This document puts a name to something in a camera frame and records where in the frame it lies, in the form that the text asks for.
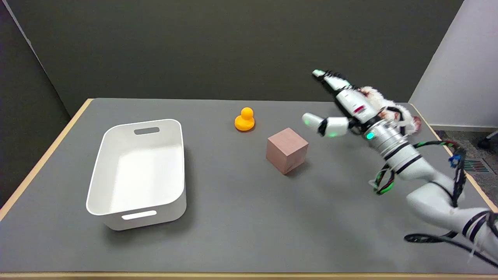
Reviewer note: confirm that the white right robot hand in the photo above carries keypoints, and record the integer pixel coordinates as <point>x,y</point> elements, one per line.
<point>352,102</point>

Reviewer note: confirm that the wooden cube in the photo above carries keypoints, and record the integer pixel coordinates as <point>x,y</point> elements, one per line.
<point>286,150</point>

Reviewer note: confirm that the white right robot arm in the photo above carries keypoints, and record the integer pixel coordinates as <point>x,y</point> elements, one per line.
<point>418,171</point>

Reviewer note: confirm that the white brown plush toy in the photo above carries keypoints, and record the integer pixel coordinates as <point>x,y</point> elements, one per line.
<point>393,111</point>

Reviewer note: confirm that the orange rubber duck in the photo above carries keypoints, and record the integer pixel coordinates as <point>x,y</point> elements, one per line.
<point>244,119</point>

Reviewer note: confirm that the floor vent grate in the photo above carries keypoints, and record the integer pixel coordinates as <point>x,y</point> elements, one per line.
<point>475,165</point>

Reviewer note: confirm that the black chair caster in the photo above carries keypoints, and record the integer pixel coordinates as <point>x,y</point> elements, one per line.
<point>484,143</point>

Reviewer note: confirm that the white plastic bin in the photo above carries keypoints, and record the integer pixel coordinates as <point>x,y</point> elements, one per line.
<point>138,173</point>

